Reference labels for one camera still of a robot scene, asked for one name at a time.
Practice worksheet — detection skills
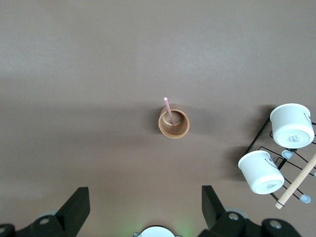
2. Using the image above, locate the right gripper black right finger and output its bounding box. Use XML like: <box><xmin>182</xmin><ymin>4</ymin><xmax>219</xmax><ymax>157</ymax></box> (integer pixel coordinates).
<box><xmin>197</xmin><ymin>185</ymin><xmax>301</xmax><ymax>237</ymax></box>

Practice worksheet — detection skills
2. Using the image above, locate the white cup with wire handle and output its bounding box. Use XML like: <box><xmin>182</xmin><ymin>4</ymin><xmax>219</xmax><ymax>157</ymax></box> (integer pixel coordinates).
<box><xmin>269</xmin><ymin>103</ymin><xmax>316</xmax><ymax>149</ymax></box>
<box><xmin>238</xmin><ymin>150</ymin><xmax>285</xmax><ymax>195</ymax></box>

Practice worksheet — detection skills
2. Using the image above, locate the black wire rack wooden handle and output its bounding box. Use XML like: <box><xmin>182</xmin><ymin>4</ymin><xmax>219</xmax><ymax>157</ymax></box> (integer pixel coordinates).
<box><xmin>246</xmin><ymin>106</ymin><xmax>316</xmax><ymax>210</ymax></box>

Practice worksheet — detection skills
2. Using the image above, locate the brown cylindrical holder cup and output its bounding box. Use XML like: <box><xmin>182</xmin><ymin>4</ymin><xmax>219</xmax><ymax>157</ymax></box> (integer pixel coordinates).
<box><xmin>158</xmin><ymin>103</ymin><xmax>191</xmax><ymax>139</ymax></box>

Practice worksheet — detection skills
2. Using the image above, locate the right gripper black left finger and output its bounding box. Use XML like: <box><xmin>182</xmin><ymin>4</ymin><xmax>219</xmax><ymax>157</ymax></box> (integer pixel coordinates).
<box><xmin>0</xmin><ymin>187</ymin><xmax>90</xmax><ymax>237</ymax></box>

